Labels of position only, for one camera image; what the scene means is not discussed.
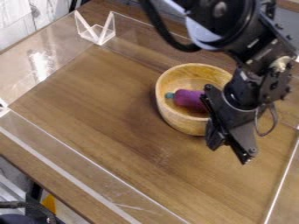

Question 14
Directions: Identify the purple toy eggplant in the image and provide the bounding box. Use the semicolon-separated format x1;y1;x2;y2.
164;89;206;113

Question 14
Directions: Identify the clear acrylic tray wall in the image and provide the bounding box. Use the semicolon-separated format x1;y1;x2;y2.
0;9;299;224

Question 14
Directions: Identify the clear acrylic corner bracket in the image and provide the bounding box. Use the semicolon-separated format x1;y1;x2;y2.
73;11;116;46

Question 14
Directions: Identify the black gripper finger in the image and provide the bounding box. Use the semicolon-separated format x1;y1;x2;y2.
205;119;225;151

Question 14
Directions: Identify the black cable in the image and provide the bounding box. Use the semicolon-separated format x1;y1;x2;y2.
137;0;201;53

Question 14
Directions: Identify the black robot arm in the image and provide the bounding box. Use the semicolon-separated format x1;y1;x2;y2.
170;0;297;164

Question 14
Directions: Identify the brown wooden bowl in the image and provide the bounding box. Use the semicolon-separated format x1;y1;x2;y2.
154;63;230;136

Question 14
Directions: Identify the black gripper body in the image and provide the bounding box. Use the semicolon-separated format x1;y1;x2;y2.
200;84;257;165

